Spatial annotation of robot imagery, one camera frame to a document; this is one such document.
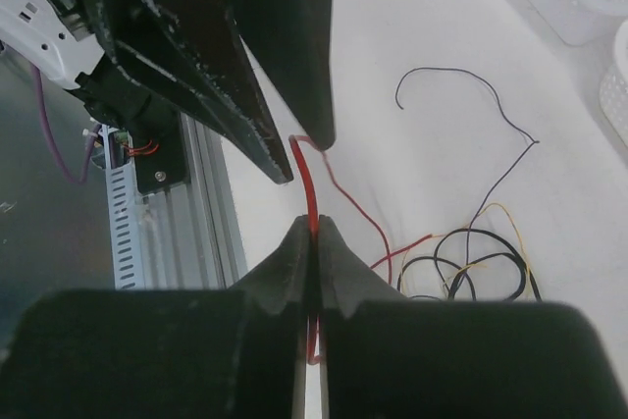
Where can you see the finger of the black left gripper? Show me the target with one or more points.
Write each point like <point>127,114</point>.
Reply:
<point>189,53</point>
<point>291,41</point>

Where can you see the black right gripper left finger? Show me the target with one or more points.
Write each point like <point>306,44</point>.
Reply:
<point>237,352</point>

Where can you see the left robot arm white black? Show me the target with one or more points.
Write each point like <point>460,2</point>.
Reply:
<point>56,36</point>

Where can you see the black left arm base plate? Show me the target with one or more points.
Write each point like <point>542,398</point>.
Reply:
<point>158,152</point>

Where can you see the white slotted cable duct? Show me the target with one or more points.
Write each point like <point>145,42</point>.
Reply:
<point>123,222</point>

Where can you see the aluminium mounting rail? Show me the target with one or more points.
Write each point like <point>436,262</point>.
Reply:
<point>189,235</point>

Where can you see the white round-hole basket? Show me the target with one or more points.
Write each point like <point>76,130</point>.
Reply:
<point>612,93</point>

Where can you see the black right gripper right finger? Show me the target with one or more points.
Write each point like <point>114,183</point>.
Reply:
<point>387,356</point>

